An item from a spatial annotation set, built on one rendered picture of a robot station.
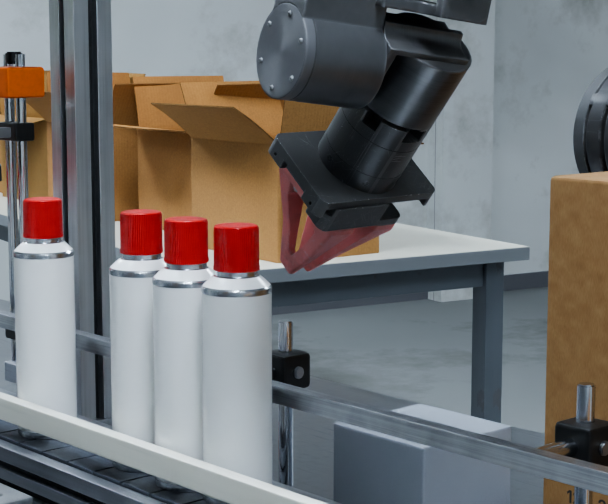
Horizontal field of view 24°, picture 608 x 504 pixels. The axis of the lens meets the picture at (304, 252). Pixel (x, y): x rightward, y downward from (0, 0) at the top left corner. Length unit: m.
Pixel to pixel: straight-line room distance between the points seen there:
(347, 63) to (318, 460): 0.60
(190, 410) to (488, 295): 2.22
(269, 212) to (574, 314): 1.97
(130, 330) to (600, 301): 0.36
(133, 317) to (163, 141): 2.40
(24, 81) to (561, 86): 6.34
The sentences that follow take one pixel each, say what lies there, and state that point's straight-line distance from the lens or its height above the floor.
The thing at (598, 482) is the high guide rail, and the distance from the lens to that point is 0.90.
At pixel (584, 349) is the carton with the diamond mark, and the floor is 1.00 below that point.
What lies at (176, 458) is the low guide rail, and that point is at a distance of 1.08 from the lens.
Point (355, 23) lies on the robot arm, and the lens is 0.87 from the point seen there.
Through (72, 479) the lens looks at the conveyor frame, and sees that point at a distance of 1.18.
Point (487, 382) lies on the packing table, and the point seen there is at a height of 0.47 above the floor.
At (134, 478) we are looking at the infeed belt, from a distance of 1.16.
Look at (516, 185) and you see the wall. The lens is 7.52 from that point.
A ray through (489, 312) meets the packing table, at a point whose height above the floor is 0.63.
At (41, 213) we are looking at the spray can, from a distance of 1.25.
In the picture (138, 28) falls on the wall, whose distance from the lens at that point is 6.39.
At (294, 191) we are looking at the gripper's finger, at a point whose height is 1.12.
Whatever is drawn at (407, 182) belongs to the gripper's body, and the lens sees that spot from 0.97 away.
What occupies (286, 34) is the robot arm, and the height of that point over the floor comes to 1.22.
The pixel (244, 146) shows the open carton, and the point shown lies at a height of 1.01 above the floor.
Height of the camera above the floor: 1.21
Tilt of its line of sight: 8 degrees down
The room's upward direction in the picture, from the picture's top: straight up
